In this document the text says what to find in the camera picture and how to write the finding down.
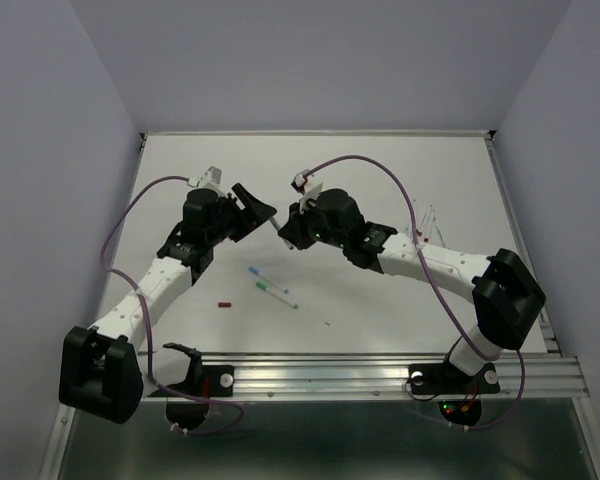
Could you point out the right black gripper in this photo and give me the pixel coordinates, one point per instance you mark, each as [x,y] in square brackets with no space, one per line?
[292,230]

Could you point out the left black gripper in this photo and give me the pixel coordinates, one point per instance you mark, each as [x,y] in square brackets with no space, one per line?
[250,217]

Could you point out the light blue cap marker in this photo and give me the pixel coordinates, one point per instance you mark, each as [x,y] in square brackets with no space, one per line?
[268,280]

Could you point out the teal green cap marker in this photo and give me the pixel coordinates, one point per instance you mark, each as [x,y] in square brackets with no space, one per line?
[281,297]

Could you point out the grey cap marker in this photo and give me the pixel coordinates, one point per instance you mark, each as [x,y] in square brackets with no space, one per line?
[435,233]

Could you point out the dark green cap marker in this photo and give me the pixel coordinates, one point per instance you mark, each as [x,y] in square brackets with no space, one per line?
[277,228]

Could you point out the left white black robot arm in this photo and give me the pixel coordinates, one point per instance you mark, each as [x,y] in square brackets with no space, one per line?
[100,371]

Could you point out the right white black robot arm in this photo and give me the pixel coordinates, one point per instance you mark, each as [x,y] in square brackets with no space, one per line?
[506,297]

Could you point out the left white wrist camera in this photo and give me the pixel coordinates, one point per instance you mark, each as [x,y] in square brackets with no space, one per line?
[210,179]

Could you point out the aluminium front rail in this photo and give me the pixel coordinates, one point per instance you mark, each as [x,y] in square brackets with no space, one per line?
[374,377]

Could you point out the aluminium rail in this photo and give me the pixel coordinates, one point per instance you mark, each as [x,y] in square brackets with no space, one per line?
[374,377]
[549,336]

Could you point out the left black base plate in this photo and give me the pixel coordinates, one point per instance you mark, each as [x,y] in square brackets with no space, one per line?
[203,405]

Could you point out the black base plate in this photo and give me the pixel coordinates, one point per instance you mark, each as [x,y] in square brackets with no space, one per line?
[457,394]
[203,405]

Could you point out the aluminium right side rail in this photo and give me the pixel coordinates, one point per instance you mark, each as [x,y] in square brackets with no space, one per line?
[549,336]

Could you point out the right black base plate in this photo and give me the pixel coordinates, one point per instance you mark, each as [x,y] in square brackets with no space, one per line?
[457,394]

